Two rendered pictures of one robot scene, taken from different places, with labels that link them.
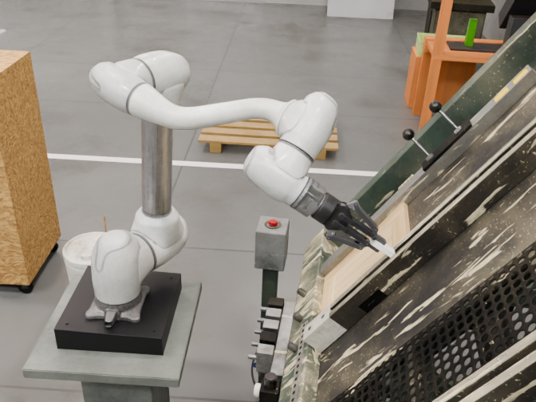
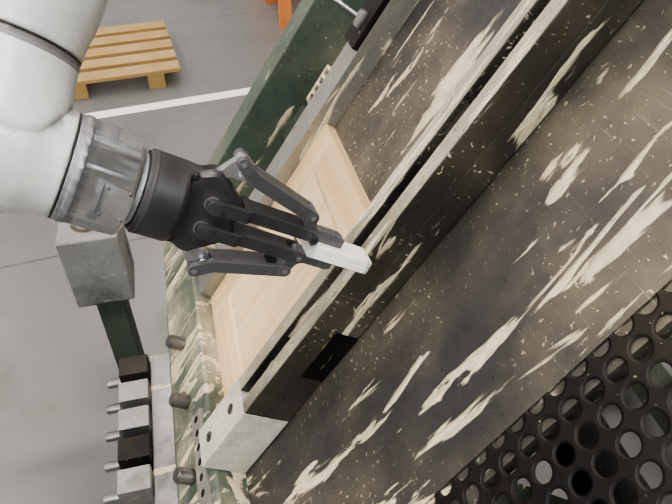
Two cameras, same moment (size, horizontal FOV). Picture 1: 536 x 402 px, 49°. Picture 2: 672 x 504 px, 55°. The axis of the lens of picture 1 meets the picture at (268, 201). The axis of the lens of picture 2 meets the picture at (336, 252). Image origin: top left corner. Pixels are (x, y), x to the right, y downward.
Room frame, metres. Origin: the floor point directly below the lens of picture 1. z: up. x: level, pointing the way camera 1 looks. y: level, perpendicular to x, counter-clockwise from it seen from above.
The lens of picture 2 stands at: (0.80, -0.12, 1.74)
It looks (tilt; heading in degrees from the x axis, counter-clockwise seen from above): 41 degrees down; 339
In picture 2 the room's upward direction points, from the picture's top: straight up
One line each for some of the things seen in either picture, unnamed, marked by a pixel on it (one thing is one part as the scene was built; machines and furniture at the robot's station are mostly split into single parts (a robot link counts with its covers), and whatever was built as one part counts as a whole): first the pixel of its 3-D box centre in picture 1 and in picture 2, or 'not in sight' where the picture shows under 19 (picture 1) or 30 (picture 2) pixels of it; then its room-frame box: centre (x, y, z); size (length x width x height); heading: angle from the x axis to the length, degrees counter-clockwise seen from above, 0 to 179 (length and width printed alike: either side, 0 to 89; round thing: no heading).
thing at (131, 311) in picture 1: (116, 301); not in sight; (1.54, 0.50, 0.86); 0.22 x 0.18 x 0.06; 179
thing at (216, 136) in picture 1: (270, 132); (76, 63); (4.87, 0.00, 0.05); 1.20 x 0.83 x 0.11; 85
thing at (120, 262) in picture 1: (118, 262); not in sight; (1.57, 0.49, 0.99); 0.18 x 0.16 x 0.22; 148
